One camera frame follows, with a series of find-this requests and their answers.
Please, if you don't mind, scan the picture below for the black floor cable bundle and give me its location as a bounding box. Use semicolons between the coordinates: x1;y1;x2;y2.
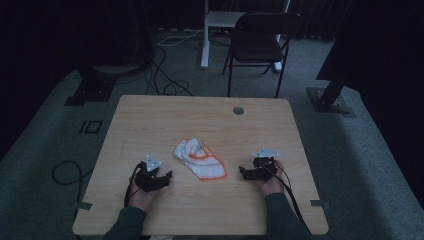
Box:
145;45;195;98

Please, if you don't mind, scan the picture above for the white desk frame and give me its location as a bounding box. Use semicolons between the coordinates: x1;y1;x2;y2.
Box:
200;0;292;73

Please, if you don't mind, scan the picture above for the left hand-held gripper black cable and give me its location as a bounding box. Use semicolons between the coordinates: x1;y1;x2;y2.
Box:
123;162;144;208

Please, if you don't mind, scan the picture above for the black looped floor cable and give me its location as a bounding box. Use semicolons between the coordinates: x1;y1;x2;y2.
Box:
51;160;95;209

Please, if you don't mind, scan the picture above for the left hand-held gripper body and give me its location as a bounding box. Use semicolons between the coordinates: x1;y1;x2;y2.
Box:
133;153;168;193

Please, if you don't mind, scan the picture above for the black folding chair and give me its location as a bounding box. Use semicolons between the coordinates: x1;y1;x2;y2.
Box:
222;12;302;99

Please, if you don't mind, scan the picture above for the right hand-held gripper black cable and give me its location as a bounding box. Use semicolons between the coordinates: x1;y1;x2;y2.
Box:
266;162;315;236

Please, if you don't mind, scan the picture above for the white towel with orange edge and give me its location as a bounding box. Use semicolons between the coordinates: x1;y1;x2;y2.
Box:
172;137;229;182

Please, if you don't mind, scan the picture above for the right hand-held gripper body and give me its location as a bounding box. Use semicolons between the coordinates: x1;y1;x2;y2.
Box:
251;147;280;183

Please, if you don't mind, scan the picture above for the person's right hand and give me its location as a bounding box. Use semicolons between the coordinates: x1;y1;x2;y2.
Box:
259;160;286;197

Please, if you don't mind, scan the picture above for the person's left hand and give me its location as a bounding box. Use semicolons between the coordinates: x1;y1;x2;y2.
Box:
127;178;162;214

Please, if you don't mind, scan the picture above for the black stand with flat base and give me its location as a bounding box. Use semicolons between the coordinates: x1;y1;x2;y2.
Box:
64;63;118;107

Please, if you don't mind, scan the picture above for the white floor cable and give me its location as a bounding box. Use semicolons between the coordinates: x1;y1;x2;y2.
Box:
154;28;205;48

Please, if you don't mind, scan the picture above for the hand-held gripper black cable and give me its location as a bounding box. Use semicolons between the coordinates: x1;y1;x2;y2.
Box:
266;162;315;236
123;162;144;208

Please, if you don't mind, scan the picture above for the grey tape strip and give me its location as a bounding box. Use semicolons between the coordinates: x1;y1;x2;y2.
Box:
73;201;95;212
309;198;331;211

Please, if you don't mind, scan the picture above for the black slanted stand with base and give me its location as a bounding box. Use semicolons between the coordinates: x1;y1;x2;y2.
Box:
306;74;355;116

